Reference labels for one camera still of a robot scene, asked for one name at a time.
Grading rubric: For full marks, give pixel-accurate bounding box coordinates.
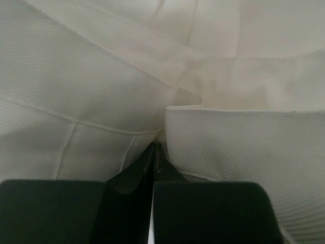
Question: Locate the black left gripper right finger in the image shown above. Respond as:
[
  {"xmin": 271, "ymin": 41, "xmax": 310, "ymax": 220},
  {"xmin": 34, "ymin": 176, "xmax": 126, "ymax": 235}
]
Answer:
[{"xmin": 153, "ymin": 145, "xmax": 283, "ymax": 243}]

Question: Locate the white skirt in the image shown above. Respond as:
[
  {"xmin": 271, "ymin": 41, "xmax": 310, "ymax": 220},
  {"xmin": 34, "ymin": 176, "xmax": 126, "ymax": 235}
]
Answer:
[{"xmin": 1, "ymin": 1, "xmax": 324, "ymax": 243}]

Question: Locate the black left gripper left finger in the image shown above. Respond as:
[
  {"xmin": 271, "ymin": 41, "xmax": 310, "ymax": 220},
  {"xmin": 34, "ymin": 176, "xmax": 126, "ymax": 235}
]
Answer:
[{"xmin": 1, "ymin": 144, "xmax": 155, "ymax": 243}]

